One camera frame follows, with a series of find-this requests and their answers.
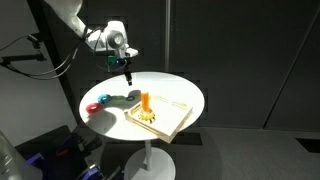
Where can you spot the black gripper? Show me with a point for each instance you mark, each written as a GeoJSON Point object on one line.
{"type": "Point", "coordinates": [124, 66]}

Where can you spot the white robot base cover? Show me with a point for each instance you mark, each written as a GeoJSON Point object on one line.
{"type": "Point", "coordinates": [13, 163]}

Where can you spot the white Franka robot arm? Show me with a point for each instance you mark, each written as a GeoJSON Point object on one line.
{"type": "Point", "coordinates": [113, 38]}

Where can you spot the orange rod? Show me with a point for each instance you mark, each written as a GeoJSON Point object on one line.
{"type": "Point", "coordinates": [145, 101]}

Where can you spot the wooden tray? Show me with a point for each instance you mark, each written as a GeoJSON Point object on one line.
{"type": "Point", "coordinates": [170, 120]}

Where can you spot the black stand pole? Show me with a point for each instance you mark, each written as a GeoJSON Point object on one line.
{"type": "Point", "coordinates": [53, 56]}

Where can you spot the black base platform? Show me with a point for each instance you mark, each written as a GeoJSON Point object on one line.
{"type": "Point", "coordinates": [53, 140]}

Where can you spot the blue clamp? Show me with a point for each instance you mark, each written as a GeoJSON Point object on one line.
{"type": "Point", "coordinates": [92, 173]}
{"type": "Point", "coordinates": [35, 159]}

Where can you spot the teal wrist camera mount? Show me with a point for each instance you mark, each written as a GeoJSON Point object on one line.
{"type": "Point", "coordinates": [111, 60]}

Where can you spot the white round table pedestal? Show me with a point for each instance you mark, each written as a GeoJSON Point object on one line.
{"type": "Point", "coordinates": [150, 166]}

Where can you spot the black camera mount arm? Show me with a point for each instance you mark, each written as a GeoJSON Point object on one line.
{"type": "Point", "coordinates": [23, 57]}

